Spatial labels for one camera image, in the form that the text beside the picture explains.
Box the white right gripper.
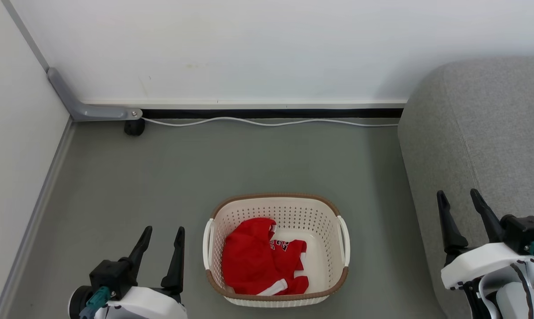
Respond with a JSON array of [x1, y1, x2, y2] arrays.
[[436, 189, 534, 292]]

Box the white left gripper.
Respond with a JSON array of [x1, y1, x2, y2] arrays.
[[93, 225, 188, 319]]

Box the red numbered jersey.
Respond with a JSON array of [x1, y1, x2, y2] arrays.
[[221, 217, 310, 297]]

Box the grey fabric sofa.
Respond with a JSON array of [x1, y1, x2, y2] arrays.
[[397, 56, 534, 319]]

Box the grey skirting strip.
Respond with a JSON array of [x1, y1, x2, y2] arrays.
[[0, 121, 75, 319]]

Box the cream laundry basket brown rim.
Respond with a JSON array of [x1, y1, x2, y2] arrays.
[[202, 192, 351, 308]]

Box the black caster wheel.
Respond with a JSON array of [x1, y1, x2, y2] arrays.
[[124, 118, 146, 137]]

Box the grey metal partition foot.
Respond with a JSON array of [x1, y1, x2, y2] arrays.
[[46, 67, 144, 122]]

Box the white floor cable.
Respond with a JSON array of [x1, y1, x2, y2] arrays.
[[142, 116, 400, 128]]

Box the silver partition bottom rail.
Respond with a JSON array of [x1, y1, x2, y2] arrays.
[[83, 98, 409, 111]]

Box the grey partition frame strip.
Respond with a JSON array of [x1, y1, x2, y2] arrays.
[[0, 0, 51, 72]]

